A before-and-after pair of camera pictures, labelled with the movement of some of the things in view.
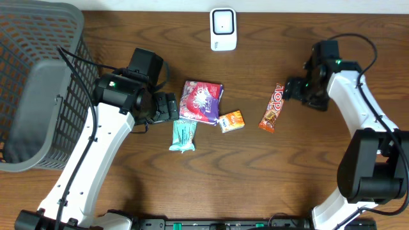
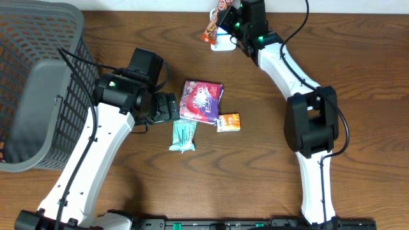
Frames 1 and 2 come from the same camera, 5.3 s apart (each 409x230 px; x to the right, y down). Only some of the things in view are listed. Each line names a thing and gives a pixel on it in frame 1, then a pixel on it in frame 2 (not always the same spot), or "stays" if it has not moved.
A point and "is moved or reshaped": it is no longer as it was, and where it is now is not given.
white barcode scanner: x=223 y=29 stays
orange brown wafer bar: x=268 y=122 → x=209 y=36
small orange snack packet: x=231 y=121 is moved or reshaped
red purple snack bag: x=201 y=101 stays
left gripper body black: x=169 y=107 stays
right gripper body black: x=293 y=88 → x=224 y=16
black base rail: x=270 y=223 stays
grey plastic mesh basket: x=47 y=77 stays
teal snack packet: x=183 y=133 stays
